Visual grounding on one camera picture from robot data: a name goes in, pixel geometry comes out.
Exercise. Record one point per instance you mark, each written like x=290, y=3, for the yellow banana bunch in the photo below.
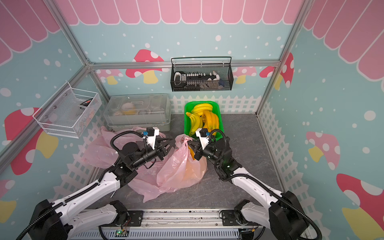
x=192, y=153

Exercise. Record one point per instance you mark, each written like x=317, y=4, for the pink plastic bag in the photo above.
x=178, y=170

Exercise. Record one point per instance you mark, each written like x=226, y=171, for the green plastic basket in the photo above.
x=204, y=120

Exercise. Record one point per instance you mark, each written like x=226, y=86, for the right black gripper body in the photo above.
x=200, y=149

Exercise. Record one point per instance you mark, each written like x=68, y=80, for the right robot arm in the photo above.
x=278, y=211

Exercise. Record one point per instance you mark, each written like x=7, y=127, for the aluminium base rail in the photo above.
x=177, y=224

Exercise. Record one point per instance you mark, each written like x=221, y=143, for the clear plastic storage box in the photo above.
x=147, y=110

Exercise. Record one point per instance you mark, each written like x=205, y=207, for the white wire mesh basket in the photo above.
x=69, y=112

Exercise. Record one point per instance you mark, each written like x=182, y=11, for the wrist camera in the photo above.
x=203, y=135
x=150, y=136

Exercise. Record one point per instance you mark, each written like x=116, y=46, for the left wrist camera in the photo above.
x=150, y=136

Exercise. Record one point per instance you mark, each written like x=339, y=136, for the bananas in green basket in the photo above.
x=202, y=118

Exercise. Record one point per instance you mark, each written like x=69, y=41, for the black wire mesh basket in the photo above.
x=197, y=74

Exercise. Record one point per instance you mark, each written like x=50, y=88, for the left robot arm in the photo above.
x=63, y=218

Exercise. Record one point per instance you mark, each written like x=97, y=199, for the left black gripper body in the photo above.
x=159, y=147

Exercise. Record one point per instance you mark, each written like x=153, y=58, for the pink plastic bags pile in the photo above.
x=100, y=154

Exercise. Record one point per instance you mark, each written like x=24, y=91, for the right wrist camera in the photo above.
x=203, y=135

